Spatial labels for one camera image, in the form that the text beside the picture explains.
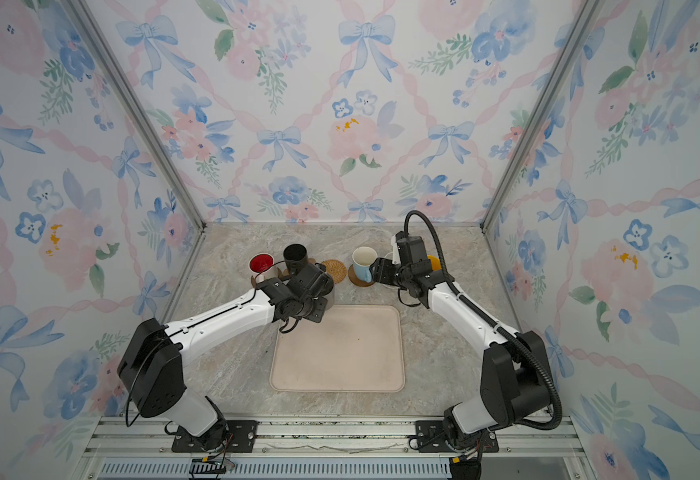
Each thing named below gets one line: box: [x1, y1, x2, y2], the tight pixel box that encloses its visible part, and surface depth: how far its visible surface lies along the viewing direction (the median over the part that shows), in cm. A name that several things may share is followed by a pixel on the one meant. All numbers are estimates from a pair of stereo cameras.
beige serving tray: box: [269, 304, 405, 393], surface depth 88 cm
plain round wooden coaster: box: [348, 263, 375, 287], surface depth 105 cm
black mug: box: [283, 243, 308, 275], surface depth 102 cm
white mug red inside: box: [248, 252, 279, 283], surface depth 100 cm
